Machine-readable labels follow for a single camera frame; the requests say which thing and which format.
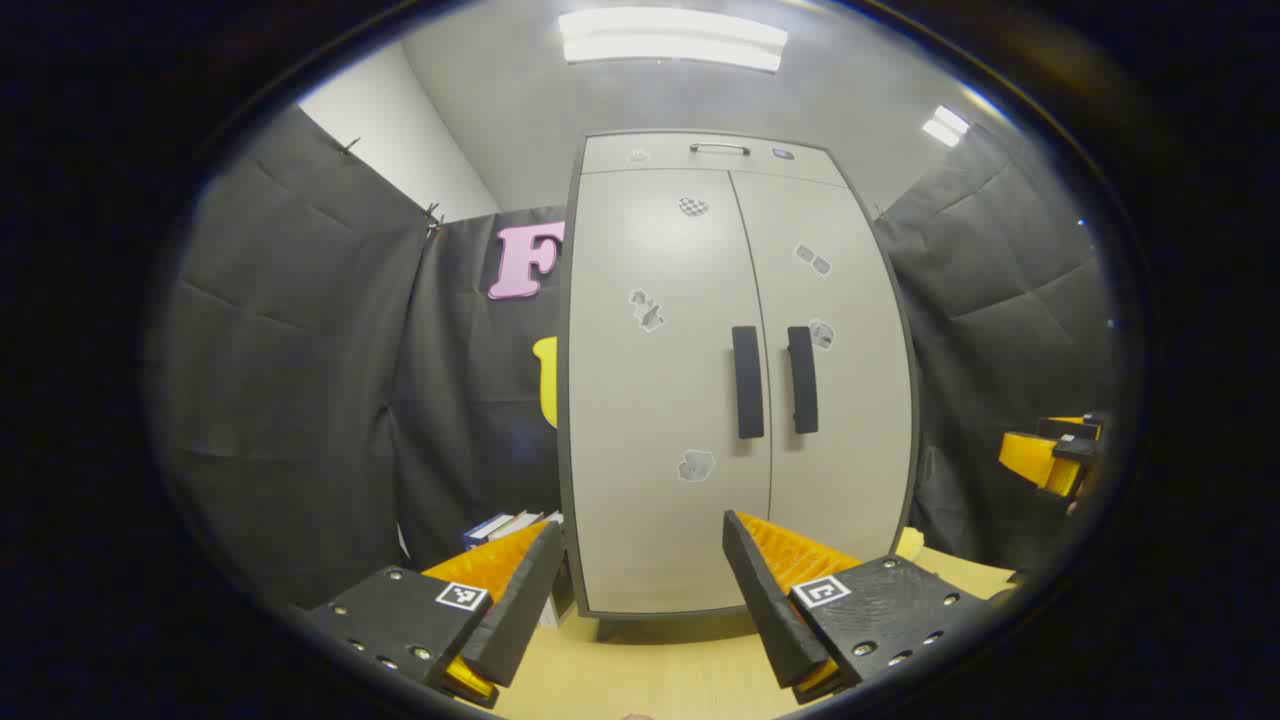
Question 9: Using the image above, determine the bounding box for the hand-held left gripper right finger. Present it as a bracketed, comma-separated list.
[722, 510, 1001, 706]

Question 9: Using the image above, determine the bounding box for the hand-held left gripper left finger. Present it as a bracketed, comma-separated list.
[300, 518, 566, 711]

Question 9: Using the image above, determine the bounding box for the grey shoe cabinet door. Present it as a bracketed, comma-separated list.
[567, 168, 773, 613]
[730, 170, 916, 563]

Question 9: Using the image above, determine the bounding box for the black door handle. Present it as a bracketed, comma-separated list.
[786, 325, 820, 435]
[731, 325, 766, 441]

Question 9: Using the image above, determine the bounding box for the grey double-door shoe cabinet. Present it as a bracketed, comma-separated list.
[557, 130, 921, 619]

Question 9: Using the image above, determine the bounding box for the blue book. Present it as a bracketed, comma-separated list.
[462, 513, 516, 551]

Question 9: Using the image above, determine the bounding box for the small ceiling light panel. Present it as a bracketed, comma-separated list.
[920, 104, 971, 149]

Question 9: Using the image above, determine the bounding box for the black backdrop cloth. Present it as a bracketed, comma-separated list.
[150, 100, 1121, 611]

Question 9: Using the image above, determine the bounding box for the large ceiling light panel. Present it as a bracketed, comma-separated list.
[557, 8, 789, 73]

